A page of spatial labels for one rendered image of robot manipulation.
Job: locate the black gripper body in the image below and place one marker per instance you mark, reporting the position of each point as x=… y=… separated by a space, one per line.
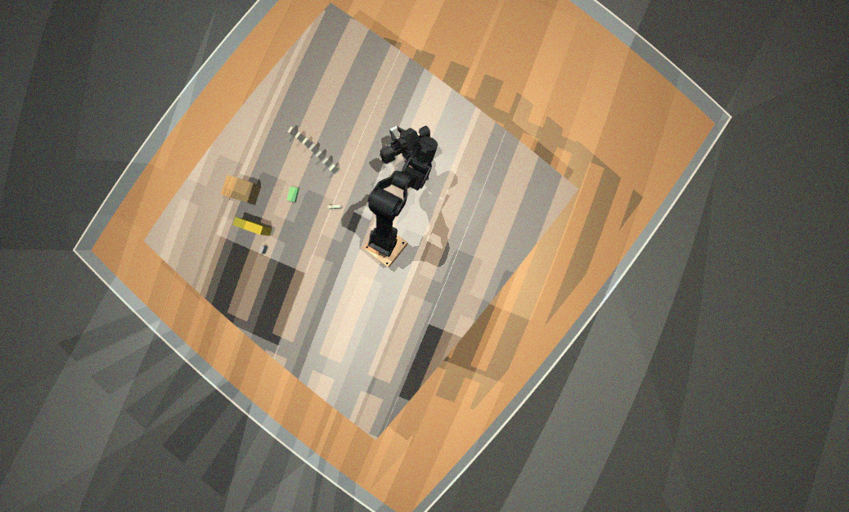
x=389 y=152

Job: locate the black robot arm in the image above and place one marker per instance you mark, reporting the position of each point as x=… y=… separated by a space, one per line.
x=387 y=206

